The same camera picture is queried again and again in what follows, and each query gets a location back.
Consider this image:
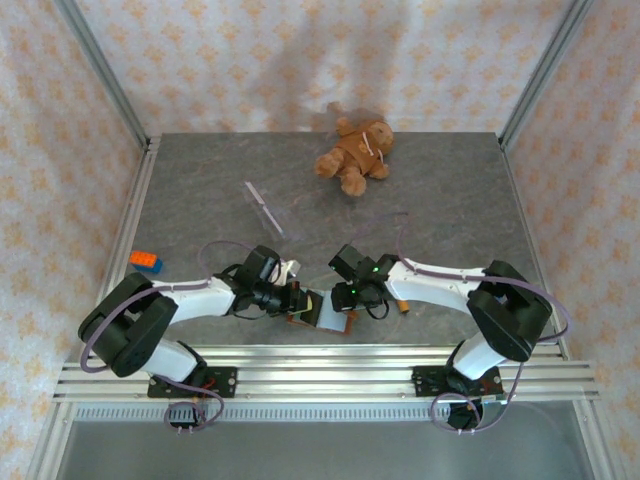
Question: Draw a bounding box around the brown leather card holder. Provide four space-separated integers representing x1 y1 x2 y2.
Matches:
286 287 360 336

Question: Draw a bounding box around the black plastic card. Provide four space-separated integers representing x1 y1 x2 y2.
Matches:
291 292 324 326

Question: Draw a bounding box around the brown teddy bear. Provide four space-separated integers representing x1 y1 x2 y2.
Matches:
313 115 396 197

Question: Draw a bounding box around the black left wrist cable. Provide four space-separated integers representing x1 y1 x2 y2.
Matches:
232 303 272 322

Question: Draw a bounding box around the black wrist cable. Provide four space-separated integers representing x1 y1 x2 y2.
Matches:
232 303 272 322
364 293 390 322

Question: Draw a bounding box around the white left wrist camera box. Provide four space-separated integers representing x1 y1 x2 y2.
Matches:
277 258 301 284

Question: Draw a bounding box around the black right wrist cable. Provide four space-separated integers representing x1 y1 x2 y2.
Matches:
364 293 390 322

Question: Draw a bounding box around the aluminium mounting rail beam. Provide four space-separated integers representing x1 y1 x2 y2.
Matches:
52 343 601 402

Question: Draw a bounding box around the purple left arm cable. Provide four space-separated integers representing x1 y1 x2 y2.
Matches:
79 240 257 432

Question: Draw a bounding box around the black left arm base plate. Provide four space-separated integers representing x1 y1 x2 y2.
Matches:
147 366 238 400

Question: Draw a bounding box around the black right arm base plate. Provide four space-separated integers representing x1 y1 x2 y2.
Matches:
412 364 503 399

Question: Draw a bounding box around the grey slotted cable duct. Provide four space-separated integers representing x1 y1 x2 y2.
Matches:
74 403 451 422

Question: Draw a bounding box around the aluminium side rail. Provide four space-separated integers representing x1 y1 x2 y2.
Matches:
82 135 162 362
498 134 571 361

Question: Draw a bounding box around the aluminium frame leg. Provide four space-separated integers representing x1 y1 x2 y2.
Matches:
572 399 621 480
24 402 76 480

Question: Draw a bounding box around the aluminium frame post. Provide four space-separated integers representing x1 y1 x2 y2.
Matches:
53 0 151 149
498 0 596 151

